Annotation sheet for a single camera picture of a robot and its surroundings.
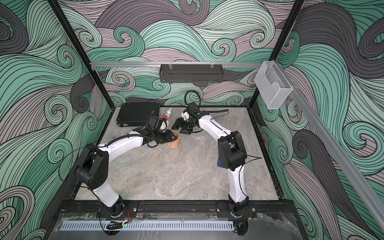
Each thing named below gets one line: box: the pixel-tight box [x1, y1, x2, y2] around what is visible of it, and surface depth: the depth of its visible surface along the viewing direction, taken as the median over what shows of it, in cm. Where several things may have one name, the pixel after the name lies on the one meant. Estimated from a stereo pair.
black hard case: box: [116, 102, 160, 127], surface depth 118 cm
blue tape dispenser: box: [217, 157, 225, 169], surface depth 90 cm
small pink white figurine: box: [161, 107, 172, 125], surface depth 112 cm
